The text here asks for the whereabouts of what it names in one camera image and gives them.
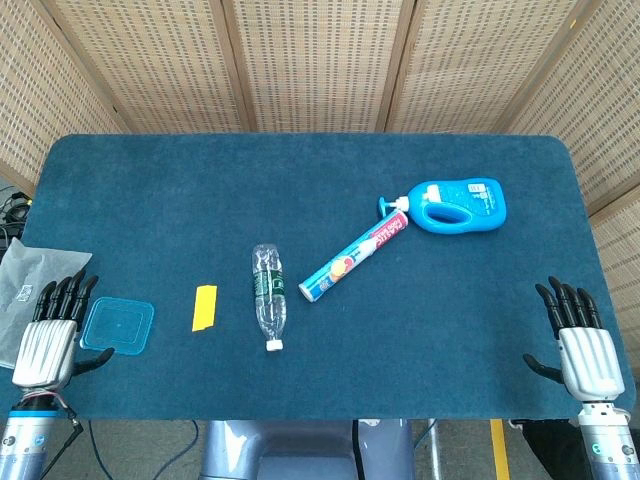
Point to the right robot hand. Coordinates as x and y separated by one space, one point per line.
590 350

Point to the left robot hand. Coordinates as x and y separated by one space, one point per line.
44 347

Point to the yellow tape strip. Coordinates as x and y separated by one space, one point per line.
204 307

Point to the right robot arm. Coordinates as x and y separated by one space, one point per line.
607 440

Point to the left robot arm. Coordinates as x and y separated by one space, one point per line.
27 437

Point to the clear plastic bag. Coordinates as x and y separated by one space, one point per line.
22 295

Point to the blue plastic container lid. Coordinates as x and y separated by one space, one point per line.
117 326

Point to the blue detergent pump bottle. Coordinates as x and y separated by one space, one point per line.
452 206

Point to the clear plastic water bottle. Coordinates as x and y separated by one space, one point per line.
269 295

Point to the plastic food wrap roll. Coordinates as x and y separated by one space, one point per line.
355 257

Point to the blue table cloth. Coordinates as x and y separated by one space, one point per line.
320 275

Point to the grey robot torso base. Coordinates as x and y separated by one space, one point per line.
305 450

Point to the woven bamboo folding screen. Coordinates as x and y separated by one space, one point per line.
320 65

